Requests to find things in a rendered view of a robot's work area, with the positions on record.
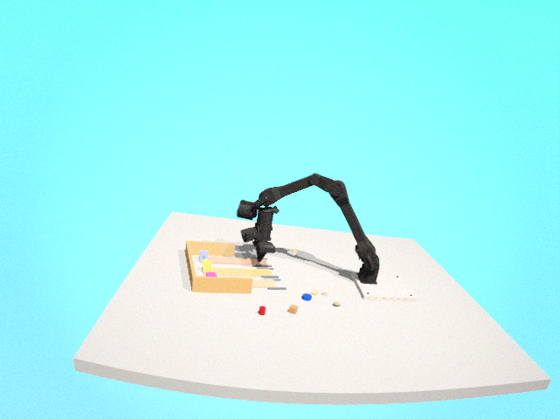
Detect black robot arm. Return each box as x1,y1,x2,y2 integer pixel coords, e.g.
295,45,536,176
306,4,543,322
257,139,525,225
237,173,380,285

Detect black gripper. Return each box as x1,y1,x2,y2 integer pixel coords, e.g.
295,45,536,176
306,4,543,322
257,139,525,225
252,223,275,262

